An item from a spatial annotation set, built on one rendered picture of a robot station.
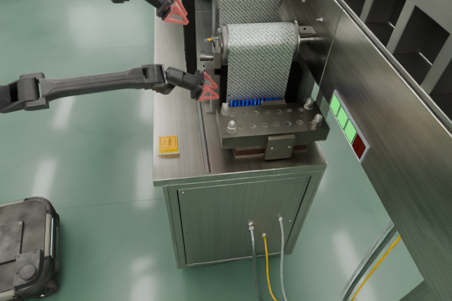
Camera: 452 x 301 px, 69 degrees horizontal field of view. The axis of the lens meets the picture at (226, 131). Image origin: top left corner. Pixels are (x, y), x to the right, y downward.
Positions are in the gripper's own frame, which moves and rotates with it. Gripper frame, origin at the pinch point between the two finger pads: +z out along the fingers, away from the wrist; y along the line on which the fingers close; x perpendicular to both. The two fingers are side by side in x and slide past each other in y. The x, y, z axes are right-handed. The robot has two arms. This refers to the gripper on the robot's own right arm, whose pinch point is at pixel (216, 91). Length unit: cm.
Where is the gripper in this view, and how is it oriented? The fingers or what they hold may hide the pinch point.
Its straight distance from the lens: 124.8
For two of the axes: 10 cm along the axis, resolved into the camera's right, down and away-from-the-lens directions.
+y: 1.1, 7.2, -6.9
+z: 8.7, 2.7, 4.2
